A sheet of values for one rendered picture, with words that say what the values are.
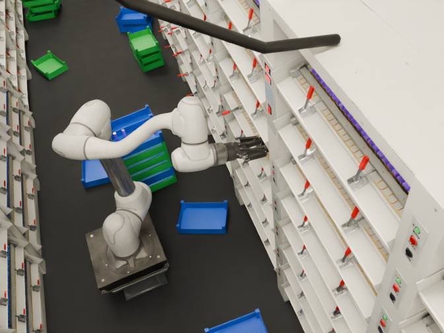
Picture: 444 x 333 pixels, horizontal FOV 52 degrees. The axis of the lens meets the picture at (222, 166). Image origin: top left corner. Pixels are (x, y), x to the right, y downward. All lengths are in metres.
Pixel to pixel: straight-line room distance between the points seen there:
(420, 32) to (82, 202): 2.57
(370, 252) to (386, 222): 0.19
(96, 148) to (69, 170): 1.58
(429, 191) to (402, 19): 0.50
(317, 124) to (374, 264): 0.38
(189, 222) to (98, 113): 1.11
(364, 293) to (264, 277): 1.33
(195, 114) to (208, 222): 1.33
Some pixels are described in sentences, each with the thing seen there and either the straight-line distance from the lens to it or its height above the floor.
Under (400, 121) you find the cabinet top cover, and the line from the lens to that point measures 0.90.
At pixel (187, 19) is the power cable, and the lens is 0.89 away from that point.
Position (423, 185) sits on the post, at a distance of 0.80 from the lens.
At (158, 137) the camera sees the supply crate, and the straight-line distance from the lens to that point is 2.80.
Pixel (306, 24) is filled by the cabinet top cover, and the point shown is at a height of 1.75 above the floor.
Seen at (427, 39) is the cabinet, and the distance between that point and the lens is 1.11.
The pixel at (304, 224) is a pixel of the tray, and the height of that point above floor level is 0.97.
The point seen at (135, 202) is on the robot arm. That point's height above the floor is 0.52.
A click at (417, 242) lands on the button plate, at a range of 0.89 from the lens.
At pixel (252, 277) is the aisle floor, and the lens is 2.66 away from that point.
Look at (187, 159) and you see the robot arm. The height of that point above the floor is 1.12.
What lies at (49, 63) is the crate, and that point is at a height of 0.00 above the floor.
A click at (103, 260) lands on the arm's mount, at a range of 2.58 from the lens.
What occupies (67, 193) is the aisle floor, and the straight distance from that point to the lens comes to 3.35.
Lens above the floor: 2.36
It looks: 49 degrees down
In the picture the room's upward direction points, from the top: 11 degrees counter-clockwise
